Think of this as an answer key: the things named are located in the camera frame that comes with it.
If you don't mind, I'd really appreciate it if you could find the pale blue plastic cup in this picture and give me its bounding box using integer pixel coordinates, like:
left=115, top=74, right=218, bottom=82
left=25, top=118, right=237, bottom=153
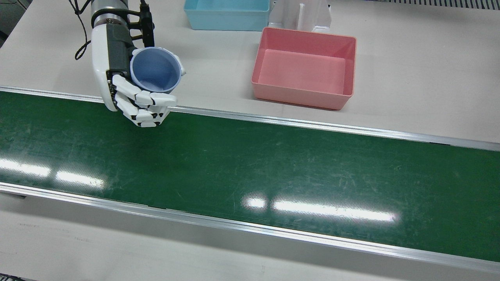
left=130, top=47, right=183, bottom=94

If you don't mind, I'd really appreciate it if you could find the green conveyor belt aluminium frame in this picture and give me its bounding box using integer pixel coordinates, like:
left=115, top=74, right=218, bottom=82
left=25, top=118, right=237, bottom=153
left=0, top=86, right=500, bottom=274

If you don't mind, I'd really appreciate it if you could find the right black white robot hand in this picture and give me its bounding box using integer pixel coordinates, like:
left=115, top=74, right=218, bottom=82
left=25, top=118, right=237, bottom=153
left=91, top=23, right=186, bottom=128

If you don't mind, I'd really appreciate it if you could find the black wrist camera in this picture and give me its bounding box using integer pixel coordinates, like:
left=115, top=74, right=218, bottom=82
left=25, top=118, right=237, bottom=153
left=131, top=3, right=155, bottom=48

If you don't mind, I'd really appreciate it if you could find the white robot column base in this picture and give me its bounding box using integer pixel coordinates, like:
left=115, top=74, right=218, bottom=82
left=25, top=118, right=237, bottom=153
left=269, top=0, right=332, bottom=34

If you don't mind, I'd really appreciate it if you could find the light blue plastic box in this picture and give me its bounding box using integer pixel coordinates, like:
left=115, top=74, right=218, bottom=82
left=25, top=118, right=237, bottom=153
left=184, top=0, right=271, bottom=32

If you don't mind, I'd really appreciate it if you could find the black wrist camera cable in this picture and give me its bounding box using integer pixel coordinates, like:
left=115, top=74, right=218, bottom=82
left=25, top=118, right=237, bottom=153
left=68, top=0, right=94, bottom=61

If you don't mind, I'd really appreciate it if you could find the pink plastic box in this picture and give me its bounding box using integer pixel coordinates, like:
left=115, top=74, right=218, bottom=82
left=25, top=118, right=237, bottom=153
left=251, top=27, right=357, bottom=111

